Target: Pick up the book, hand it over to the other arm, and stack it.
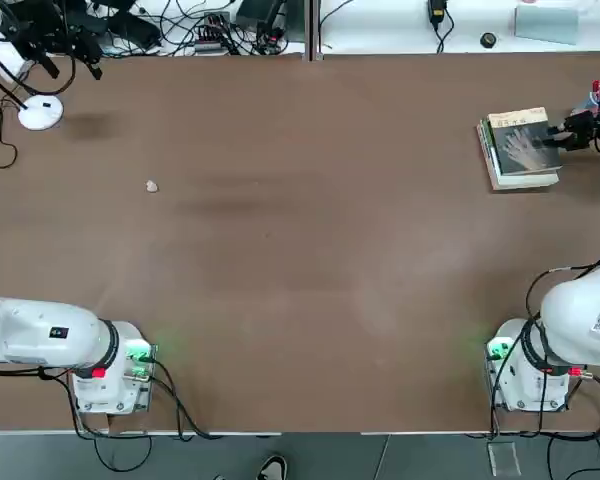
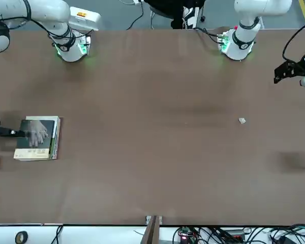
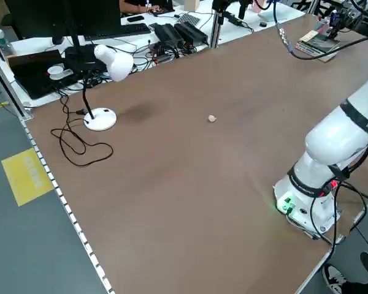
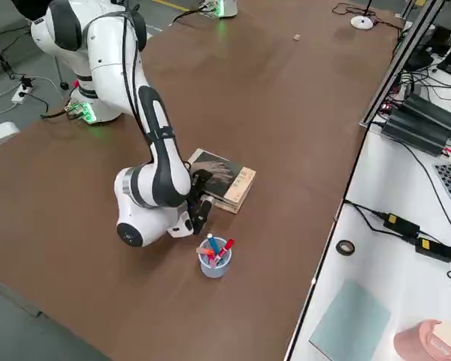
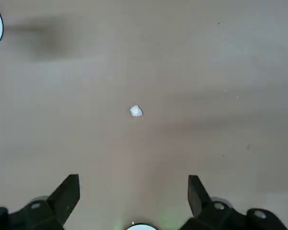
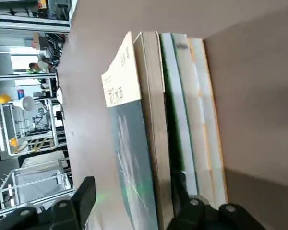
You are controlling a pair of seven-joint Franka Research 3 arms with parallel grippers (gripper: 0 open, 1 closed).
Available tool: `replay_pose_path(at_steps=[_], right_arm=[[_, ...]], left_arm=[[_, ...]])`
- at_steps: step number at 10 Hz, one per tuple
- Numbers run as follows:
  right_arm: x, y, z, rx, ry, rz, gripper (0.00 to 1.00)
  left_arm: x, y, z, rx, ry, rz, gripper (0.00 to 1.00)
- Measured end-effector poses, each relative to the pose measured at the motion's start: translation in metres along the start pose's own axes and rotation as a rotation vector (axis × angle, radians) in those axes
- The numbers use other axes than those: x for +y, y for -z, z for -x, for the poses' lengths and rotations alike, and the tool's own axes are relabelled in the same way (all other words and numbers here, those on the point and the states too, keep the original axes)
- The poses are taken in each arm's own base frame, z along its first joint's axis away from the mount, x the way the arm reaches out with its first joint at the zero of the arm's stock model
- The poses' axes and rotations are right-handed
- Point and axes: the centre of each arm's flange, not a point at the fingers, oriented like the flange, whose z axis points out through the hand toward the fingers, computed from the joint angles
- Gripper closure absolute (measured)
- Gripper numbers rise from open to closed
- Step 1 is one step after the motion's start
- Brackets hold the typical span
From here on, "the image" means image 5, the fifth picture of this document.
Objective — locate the small beige lump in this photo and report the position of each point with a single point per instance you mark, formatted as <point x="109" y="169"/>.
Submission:
<point x="135" y="111"/>

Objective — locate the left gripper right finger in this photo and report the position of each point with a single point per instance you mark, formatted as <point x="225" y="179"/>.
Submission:
<point x="201" y="206"/>

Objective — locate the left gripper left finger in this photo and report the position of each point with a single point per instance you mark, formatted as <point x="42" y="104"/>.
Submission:
<point x="60" y="203"/>

